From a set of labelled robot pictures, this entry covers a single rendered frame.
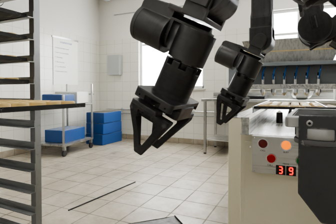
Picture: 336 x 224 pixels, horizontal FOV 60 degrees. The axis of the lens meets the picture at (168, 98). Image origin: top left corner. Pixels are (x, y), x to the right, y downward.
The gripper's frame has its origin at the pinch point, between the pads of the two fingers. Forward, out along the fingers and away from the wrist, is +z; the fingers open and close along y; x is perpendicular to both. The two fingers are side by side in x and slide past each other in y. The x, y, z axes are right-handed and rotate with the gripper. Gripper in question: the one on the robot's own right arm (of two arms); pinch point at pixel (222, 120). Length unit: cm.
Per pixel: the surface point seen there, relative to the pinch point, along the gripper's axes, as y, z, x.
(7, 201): 0, 80, -69
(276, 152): -30.2, 6.9, 16.5
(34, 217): 0, 75, -52
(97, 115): -338, 181, -286
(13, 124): 1, 47, -80
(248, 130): -29.5, 4.7, 4.1
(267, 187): -33.1, 21.5, 19.7
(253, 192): -32.8, 26.1, 16.4
